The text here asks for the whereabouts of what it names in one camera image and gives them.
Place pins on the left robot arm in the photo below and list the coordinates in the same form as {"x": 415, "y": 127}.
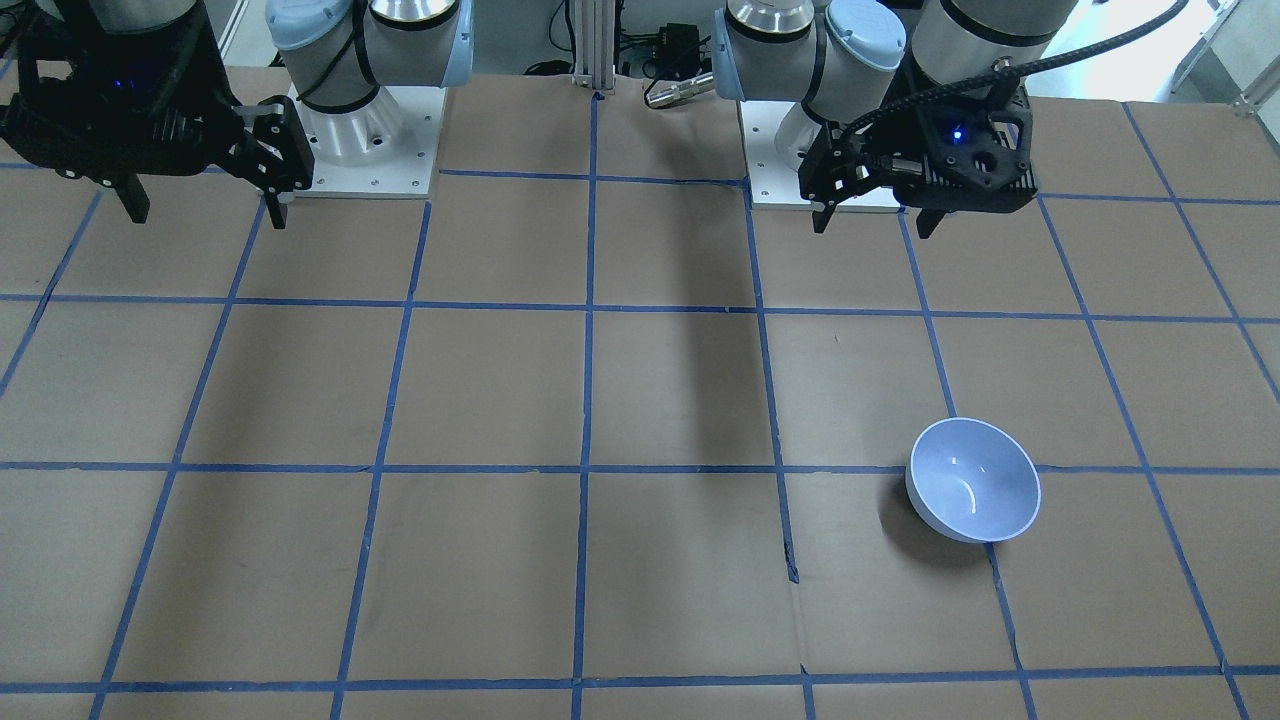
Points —
{"x": 875, "y": 103}

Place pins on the blue bowl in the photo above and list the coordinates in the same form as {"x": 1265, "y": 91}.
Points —
{"x": 972, "y": 482}

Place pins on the aluminium frame post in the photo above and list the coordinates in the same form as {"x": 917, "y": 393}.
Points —
{"x": 595, "y": 27}

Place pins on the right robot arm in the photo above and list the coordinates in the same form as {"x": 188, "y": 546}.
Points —
{"x": 339, "y": 53}

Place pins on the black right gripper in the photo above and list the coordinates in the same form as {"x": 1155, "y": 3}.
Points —
{"x": 207, "y": 88}

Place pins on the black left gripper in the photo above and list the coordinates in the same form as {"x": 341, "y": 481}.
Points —
{"x": 868, "y": 143}

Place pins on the black power adapter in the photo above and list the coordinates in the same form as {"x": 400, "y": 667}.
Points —
{"x": 674, "y": 43}

